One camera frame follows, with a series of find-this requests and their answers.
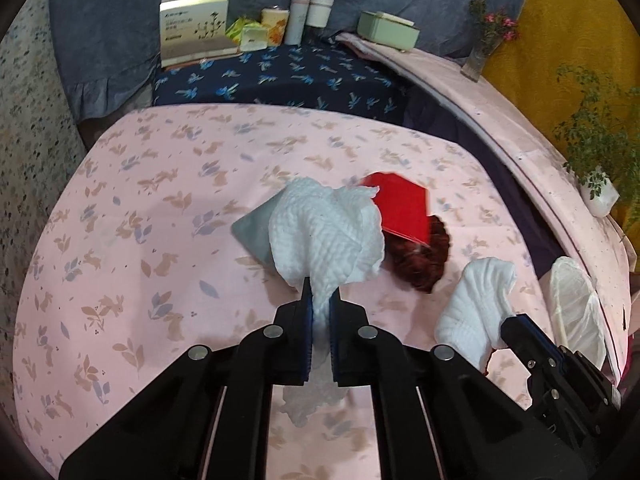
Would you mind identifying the dark blue floral cloth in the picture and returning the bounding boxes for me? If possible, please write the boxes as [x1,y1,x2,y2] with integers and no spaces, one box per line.
[151,35,416,123]

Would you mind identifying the red paper packet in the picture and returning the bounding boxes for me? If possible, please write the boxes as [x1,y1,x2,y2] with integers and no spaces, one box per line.
[361,171,432,247]

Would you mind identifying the glass vase with pink flowers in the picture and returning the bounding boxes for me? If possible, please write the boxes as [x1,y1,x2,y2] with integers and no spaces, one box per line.
[461,0,518,81]

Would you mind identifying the white printed carton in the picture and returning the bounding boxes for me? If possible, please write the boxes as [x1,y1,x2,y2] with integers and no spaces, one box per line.
[159,0,241,70]

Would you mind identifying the green plant in white pot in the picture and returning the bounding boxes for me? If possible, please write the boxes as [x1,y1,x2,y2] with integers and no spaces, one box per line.
[552,62,640,218]

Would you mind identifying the blue backdrop cloth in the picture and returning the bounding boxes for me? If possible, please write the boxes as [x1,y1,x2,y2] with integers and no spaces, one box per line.
[47,0,536,121]

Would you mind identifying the yellow floral can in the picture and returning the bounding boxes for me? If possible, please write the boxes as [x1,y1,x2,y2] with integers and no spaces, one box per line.
[261,6,291,46]

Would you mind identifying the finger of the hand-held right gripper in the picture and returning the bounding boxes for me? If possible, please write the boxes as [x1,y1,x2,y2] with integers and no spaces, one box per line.
[517,312,571,361]
[500,316,558,381]

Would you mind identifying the tall white canister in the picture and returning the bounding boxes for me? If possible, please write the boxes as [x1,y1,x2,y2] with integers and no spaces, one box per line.
[285,0,311,46]

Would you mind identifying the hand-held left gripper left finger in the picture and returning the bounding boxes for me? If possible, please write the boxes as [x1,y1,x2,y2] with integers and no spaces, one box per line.
[59,276,315,480]

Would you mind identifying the grey-green pouch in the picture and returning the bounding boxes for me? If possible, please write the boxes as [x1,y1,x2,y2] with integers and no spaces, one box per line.
[231,195,281,266]

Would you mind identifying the pale green box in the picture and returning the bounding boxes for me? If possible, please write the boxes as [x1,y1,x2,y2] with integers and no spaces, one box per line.
[356,10,421,52]

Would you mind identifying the short white canister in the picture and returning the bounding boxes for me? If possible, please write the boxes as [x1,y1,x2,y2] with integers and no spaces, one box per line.
[306,0,333,46]

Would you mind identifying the white waffle cloth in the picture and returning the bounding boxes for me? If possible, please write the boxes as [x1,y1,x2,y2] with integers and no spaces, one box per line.
[268,176,386,428]

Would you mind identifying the dark red ruffled scrunchie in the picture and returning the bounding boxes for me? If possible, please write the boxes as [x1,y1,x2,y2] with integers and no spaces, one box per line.
[382,215,449,295]

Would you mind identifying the green packet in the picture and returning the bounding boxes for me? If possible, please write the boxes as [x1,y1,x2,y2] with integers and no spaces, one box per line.
[225,16,268,53]

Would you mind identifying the yellow backdrop cloth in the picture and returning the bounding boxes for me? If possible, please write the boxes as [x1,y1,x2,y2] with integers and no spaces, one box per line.
[480,0,640,171]

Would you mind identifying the pale pink ledge cloth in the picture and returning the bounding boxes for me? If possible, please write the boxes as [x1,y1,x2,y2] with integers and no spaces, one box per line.
[335,32,640,321]

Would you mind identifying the dark purple cloth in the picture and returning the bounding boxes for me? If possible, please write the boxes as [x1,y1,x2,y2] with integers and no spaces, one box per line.
[402,92,568,281]

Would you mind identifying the white cotton glove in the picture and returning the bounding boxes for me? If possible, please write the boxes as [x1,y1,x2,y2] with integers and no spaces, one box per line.
[434,256,517,373]

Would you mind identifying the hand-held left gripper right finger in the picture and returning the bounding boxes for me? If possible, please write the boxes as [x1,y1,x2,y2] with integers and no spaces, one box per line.
[327,287,588,480]

